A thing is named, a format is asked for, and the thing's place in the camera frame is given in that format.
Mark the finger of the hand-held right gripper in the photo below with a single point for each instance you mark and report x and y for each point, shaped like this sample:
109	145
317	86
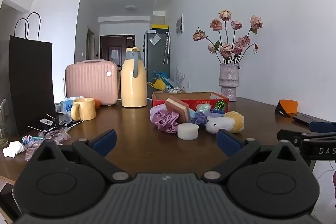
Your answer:
323	127
288	136

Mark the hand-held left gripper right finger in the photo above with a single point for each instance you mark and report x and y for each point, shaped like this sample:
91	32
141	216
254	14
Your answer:
225	141

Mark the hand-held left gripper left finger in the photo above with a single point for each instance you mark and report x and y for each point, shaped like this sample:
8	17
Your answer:
107	140

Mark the white and yellow plush toy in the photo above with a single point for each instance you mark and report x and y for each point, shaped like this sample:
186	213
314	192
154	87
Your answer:
223	124

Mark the blue purple scrunchie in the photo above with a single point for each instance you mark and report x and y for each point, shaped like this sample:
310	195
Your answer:
200	118

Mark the white round sponge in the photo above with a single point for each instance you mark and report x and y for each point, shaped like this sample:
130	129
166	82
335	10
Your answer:
187	131

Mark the pale green mesh puff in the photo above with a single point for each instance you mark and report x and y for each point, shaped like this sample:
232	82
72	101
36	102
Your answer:
203	108

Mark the teal soft sponge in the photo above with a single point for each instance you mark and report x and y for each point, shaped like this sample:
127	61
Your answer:
192	114

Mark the red cardboard box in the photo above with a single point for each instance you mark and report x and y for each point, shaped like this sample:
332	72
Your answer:
199	102

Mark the pink layered sponge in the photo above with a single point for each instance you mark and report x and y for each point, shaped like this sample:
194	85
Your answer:
178	108

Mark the lilac fluffy cloth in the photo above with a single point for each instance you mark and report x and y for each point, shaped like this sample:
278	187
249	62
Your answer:
157	108

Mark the purple satin scrunchie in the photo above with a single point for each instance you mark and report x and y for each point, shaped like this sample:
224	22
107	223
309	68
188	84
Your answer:
165	121

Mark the orange and black stand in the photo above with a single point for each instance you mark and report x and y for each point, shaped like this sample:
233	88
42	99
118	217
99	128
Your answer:
287	106

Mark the orange fruit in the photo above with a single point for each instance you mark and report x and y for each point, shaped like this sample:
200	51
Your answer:
97	104

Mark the yellow mug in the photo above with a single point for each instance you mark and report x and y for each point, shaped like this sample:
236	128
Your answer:
85	109

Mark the plastic candy wrappers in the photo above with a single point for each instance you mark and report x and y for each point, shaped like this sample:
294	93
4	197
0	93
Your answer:
55	134

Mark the blue white tissue pack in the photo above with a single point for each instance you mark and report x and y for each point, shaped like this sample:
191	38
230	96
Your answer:
66	106

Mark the black plastic wrappers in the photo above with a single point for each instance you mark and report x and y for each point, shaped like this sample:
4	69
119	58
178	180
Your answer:
56	123

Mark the pink textured vase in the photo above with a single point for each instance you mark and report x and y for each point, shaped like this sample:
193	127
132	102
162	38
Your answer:
229	82

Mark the pink ribbed suitcase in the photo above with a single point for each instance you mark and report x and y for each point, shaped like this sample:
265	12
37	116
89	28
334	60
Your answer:
89	79

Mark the yellow thermos jug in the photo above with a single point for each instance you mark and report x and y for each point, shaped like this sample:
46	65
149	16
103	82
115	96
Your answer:
134	82

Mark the small cart with bottles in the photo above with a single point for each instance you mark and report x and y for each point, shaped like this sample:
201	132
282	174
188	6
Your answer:
174	88

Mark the blue and yellow toy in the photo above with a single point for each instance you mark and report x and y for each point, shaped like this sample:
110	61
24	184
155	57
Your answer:
158	83

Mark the pale purple pampas grass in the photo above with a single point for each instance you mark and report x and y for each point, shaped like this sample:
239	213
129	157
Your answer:
179	77

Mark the dried pink roses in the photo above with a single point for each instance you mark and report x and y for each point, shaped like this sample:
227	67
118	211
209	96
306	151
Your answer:
225	49

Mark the dark wooden door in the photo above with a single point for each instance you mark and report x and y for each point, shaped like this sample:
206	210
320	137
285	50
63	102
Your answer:
115	48

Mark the grey refrigerator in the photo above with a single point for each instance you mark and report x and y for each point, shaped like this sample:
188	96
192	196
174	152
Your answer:
157	61

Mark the crumpled white tissue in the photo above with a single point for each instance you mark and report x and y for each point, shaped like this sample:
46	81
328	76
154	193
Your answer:
13	149

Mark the black paper bag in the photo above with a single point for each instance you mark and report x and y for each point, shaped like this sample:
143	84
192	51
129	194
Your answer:
31	82

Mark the clear umbrella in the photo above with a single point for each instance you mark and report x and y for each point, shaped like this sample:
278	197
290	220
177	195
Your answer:
166	48

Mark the paper sheet on refrigerator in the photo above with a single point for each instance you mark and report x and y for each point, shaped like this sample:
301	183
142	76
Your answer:
155	39

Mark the yellow box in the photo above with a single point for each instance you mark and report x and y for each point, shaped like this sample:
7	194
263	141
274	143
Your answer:
160	27

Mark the white box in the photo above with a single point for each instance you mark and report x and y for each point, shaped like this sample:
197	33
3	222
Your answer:
159	17

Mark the round ceiling light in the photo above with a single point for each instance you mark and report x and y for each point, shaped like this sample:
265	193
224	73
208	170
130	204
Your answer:
130	7

